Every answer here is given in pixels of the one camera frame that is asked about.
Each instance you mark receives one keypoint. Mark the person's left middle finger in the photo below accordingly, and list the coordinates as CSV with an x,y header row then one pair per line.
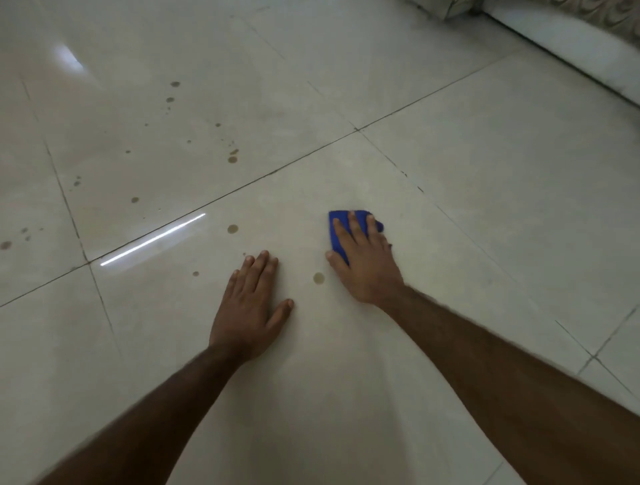
x,y
256,276

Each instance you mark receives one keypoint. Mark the person's left forearm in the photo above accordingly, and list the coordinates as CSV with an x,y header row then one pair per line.
x,y
160,419

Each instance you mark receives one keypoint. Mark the white carved furniture base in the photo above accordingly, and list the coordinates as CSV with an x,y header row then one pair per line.
x,y
575,40

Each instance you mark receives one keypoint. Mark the person's right forearm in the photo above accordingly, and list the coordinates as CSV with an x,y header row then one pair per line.
x,y
505,389

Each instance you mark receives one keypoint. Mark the person's left thumb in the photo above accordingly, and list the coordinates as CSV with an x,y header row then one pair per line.
x,y
280,315

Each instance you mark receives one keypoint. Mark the blue cleaning cloth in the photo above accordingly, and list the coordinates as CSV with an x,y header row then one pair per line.
x,y
340,222

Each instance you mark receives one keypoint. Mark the person's right middle finger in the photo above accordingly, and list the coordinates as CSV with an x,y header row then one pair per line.
x,y
359,230

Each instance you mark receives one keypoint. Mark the person's right hand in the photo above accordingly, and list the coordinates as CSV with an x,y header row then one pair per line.
x,y
372,270

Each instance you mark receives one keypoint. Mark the person's left hand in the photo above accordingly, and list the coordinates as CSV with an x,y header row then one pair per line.
x,y
245,320

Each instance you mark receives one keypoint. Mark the person's right thumb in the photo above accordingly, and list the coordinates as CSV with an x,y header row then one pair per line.
x,y
338,266

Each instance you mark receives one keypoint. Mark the person's left little finger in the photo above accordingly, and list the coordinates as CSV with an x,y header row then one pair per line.
x,y
230,289

